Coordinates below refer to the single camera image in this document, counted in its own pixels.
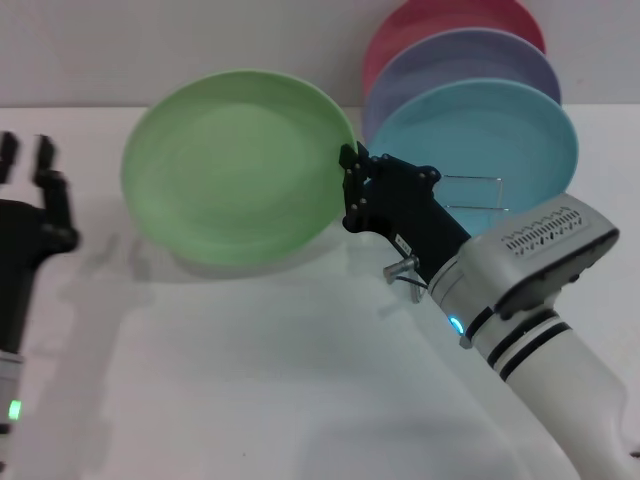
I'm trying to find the right gripper cable with connector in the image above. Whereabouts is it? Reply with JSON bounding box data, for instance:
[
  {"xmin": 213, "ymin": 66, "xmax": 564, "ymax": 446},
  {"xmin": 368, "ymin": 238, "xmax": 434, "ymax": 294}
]
[{"xmin": 383, "ymin": 254, "xmax": 429, "ymax": 292}]

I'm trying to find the blue plate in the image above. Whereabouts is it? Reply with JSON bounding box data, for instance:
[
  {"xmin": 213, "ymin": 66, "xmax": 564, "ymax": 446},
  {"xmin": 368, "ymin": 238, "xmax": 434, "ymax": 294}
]
[{"xmin": 363, "ymin": 77, "xmax": 580, "ymax": 236}]

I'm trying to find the red plate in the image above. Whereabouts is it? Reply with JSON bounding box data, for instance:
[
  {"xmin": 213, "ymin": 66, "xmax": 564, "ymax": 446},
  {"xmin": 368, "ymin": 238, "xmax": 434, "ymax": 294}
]
[{"xmin": 363, "ymin": 0, "xmax": 547, "ymax": 96}]

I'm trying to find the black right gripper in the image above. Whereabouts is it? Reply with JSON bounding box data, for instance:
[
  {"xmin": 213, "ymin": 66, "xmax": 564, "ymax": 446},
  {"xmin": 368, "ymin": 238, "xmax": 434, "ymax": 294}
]
[{"xmin": 338, "ymin": 141, "xmax": 472, "ymax": 280}]

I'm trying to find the green plate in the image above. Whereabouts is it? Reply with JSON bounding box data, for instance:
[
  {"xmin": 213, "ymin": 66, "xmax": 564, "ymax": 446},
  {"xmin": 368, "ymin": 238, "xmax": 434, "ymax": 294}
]
[{"xmin": 120, "ymin": 68, "xmax": 358, "ymax": 267}]

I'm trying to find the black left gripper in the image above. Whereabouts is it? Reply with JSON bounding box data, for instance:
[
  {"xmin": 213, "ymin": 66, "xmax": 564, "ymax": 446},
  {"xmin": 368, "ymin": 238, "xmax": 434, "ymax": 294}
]
[{"xmin": 0, "ymin": 131, "xmax": 82, "ymax": 354}]

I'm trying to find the right wrist vented housing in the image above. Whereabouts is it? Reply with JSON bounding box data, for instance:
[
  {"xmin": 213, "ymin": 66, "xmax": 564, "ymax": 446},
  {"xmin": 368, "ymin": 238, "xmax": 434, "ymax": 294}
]
[{"xmin": 460, "ymin": 194, "xmax": 621, "ymax": 322}]

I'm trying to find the metal wire plate rack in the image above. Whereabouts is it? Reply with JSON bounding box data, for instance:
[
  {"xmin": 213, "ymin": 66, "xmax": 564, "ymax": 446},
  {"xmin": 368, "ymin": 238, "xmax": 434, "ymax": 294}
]
[{"xmin": 411, "ymin": 172, "xmax": 510, "ymax": 305}]

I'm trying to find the purple plate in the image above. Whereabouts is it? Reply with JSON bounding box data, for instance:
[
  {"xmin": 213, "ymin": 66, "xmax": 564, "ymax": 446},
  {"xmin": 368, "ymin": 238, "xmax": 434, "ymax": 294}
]
[{"xmin": 363, "ymin": 27, "xmax": 562, "ymax": 141}]

